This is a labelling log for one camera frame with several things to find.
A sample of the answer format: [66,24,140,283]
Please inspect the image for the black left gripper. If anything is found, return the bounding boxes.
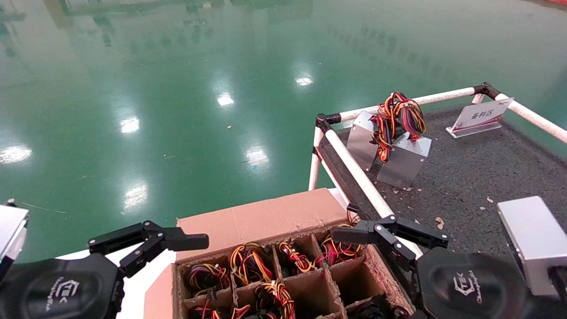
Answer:
[0,253,125,319]

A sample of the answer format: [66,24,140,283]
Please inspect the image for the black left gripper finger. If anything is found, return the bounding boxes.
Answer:
[88,220,210,279]

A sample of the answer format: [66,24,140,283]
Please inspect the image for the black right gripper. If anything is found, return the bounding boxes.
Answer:
[331,214,532,319]

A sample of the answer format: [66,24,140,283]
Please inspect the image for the brown cardboard divider box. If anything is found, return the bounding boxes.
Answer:
[143,188,417,319]

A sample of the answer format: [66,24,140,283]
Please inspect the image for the dark speckled table mat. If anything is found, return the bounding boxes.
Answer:
[319,104,567,319]

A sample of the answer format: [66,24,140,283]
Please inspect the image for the clear acrylic sign stand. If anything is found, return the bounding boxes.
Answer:
[446,97,515,138]

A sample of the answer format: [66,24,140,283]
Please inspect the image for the white pipe table frame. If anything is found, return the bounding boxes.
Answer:
[309,82,567,262]

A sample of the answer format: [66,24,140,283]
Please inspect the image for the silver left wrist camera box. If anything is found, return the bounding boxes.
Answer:
[0,204,29,271]

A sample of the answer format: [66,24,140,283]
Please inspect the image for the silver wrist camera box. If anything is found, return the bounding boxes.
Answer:
[0,204,29,271]
[497,196,567,298]

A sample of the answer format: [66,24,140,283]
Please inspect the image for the power supply black wires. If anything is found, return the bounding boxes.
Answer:
[352,300,401,319]

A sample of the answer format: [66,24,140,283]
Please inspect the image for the silver power supply coloured wires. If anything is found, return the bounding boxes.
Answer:
[377,92,432,190]
[346,103,397,172]

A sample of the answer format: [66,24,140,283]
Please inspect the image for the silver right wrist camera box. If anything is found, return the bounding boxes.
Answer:
[497,196,567,298]

